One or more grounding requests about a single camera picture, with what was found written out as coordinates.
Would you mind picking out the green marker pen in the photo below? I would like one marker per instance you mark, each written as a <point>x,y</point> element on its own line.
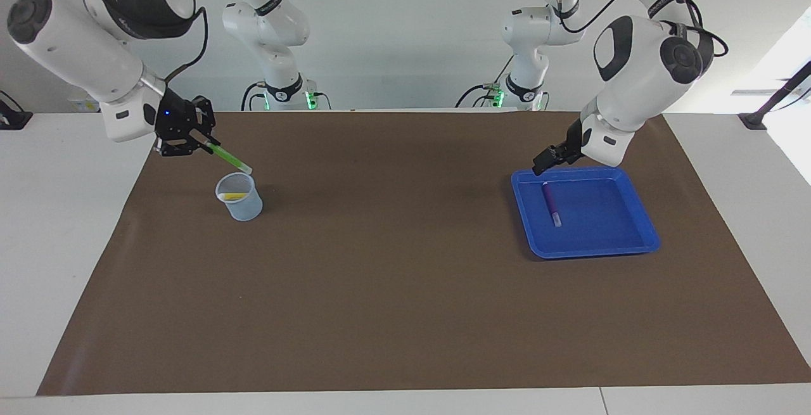
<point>231,158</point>

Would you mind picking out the black clamp stand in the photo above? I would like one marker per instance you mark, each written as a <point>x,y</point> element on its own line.
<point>754,120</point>

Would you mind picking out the white power socket box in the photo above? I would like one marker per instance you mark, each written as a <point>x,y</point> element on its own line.
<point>85,106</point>

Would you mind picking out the black table clamp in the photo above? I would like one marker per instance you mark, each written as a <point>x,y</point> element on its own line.
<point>16,120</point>

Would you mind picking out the translucent plastic cup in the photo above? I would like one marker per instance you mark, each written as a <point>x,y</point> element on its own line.
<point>244,210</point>

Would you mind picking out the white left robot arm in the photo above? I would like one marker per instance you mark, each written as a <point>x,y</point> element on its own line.
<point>640,85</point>

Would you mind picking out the brown table mat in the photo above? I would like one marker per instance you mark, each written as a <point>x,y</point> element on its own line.
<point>393,288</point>

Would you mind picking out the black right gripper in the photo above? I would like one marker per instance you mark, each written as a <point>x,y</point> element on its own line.
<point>174,120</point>

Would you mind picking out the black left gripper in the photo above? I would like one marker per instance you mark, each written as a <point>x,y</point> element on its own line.
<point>570,149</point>

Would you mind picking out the blue plastic tray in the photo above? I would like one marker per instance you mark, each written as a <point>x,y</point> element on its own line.
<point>608,231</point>

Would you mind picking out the purple marker pen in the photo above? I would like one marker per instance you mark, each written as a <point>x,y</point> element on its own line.
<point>551,203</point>

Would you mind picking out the yellow marker pen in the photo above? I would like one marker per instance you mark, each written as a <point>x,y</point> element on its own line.
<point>234,196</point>

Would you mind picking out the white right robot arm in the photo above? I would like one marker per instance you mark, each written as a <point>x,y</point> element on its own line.
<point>70,47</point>

